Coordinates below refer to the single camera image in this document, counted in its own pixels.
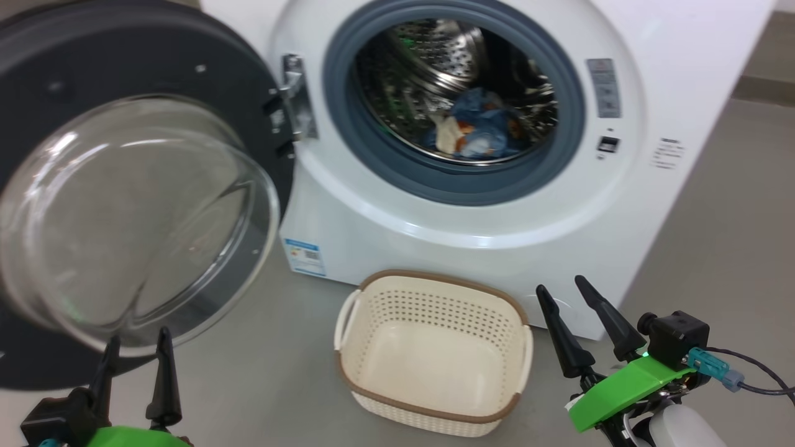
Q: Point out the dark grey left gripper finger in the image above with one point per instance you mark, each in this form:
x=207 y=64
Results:
x=105 y=379
x=164 y=391

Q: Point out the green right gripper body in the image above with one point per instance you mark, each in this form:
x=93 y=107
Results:
x=627 y=388

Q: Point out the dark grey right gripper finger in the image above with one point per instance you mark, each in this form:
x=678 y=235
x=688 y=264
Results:
x=618 y=332
x=571 y=351

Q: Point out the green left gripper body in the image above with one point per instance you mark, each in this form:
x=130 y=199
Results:
x=136 y=437

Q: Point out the black round glass washer door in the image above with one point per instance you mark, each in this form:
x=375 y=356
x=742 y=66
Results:
x=124 y=56

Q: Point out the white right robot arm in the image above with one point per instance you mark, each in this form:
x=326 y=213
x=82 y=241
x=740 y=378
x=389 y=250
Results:
x=683 y=428

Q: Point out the cream plastic laundry basket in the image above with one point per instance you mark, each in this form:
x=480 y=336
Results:
x=435 y=366

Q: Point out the grey rubber door gasket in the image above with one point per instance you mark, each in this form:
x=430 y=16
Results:
x=472 y=183

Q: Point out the white washing machine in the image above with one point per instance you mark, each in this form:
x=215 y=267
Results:
x=671 y=62

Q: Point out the metal door hinge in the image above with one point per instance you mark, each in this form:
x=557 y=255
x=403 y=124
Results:
x=297 y=99

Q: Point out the blue energy label sticker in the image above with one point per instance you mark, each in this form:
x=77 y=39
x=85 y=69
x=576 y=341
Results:
x=304 y=257

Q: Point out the grey warning sticker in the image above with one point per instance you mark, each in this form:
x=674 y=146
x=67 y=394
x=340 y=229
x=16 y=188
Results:
x=604 y=87

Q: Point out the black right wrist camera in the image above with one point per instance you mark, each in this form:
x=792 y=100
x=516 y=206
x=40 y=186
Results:
x=677 y=338

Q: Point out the teal left camera connector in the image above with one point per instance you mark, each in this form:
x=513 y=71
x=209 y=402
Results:
x=48 y=443

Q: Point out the teal camera connector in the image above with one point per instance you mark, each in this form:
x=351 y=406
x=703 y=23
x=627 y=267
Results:
x=48 y=443
x=711 y=366

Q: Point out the teal right camera connector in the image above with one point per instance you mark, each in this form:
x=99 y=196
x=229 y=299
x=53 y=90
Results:
x=711 y=366

